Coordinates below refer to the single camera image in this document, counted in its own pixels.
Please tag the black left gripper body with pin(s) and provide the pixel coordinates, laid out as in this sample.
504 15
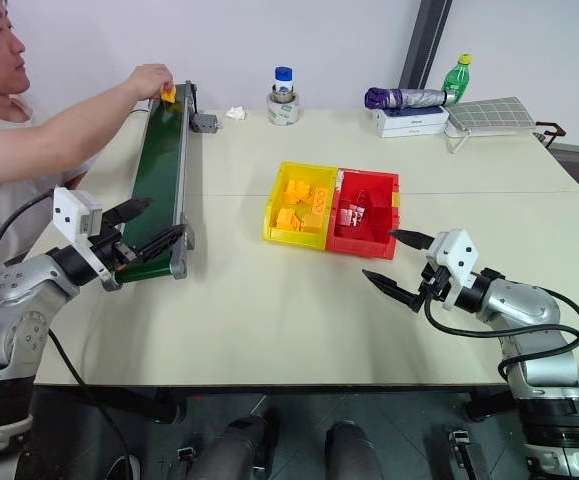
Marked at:
111 245

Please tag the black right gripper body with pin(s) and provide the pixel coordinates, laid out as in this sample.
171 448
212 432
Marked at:
435 282

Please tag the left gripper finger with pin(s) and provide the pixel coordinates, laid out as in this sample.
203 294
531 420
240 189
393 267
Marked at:
129 210
164 240

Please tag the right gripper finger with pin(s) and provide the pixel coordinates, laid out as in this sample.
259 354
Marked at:
411 238
394 291

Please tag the yellow toy block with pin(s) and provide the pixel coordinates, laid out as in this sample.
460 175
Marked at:
170 95
320 199
313 224
287 219
297 192

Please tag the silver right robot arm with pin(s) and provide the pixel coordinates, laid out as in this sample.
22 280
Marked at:
524 305

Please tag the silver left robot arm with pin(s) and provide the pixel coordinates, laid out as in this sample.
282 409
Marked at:
16 290

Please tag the person's right forearm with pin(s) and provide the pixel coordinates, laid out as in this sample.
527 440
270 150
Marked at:
49 135

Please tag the green conveyor belt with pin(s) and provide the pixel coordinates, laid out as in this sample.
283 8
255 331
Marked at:
161 170

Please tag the person's right hand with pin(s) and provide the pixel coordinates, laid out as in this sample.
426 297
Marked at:
148 80

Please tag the red plastic bin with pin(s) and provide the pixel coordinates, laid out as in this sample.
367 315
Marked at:
364 215

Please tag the red and white toy block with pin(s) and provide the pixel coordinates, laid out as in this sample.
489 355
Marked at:
351 214

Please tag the white phone box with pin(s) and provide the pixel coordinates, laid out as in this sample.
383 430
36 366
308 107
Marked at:
411 115
411 130

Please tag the yellow plastic bin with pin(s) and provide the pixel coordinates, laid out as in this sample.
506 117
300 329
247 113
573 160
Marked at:
300 205

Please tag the folded grey purple umbrella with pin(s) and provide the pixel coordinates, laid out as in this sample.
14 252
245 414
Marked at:
409 97

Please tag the crumpled white tissue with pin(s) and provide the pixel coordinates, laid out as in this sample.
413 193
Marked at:
235 113

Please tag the white keyboard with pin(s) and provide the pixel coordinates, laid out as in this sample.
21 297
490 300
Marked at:
491 115

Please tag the green bottle yellow cap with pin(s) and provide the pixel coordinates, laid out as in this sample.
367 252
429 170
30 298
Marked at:
458 80

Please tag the dark rounded shape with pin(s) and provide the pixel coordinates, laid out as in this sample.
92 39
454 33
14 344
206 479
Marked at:
351 452
236 450

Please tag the clear tape roll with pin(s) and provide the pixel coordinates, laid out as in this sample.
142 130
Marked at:
284 112

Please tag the white bottle blue cap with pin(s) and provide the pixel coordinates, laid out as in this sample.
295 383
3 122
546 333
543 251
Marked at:
284 82

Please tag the dark grey pillar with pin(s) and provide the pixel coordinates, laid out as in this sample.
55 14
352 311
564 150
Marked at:
426 40

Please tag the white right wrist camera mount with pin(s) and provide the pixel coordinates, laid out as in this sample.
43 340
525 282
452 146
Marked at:
456 252

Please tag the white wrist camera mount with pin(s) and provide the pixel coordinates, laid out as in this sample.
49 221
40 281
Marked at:
69 207
456 252

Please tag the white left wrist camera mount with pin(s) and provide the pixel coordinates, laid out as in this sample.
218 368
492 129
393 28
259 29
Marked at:
69 207

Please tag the dark chair frame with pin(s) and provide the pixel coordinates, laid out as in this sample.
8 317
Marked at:
551 132

